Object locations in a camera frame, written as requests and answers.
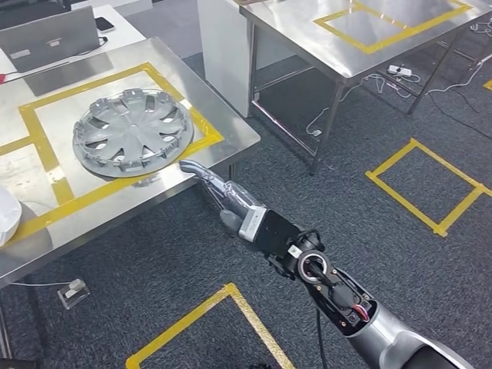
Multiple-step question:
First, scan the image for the black hanging arm cable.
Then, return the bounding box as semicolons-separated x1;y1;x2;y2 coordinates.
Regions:
315;307;327;369

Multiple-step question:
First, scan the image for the steel workbench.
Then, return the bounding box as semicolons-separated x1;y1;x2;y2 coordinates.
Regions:
240;0;492;176
0;36;261;360

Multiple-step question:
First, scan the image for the white floor cable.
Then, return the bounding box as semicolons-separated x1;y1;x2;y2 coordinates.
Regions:
305;18;492;138

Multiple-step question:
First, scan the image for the white desk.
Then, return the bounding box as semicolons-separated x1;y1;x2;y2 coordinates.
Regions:
0;4;147;78

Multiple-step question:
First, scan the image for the black right wrist camera bracket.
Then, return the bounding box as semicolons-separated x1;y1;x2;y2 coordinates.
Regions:
238;206;305;258

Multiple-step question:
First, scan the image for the yellow floor tape square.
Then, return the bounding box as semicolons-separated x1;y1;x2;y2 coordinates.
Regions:
365;137;492;238
125;282;295;369

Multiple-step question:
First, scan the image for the yellow bench tape square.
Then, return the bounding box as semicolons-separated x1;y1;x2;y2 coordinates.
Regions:
19;61;225;204
0;135;75;248

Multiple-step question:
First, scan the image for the white crumpled cloth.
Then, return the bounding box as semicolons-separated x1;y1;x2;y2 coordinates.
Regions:
0;185;23;248

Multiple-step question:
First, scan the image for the clear floor adapter box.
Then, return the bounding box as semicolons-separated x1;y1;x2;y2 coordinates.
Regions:
57;278;91;310

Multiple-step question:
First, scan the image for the silver plastic hubcap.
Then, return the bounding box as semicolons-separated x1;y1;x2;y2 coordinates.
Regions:
72;88;195;179

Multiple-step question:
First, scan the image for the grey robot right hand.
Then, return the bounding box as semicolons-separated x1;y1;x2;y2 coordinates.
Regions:
180;159;267;237

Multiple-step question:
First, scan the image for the white adapter cable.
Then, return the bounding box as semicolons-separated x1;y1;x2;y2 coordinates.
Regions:
9;280;74;289

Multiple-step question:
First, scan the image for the grey laptop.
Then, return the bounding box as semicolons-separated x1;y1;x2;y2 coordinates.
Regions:
0;5;101;73

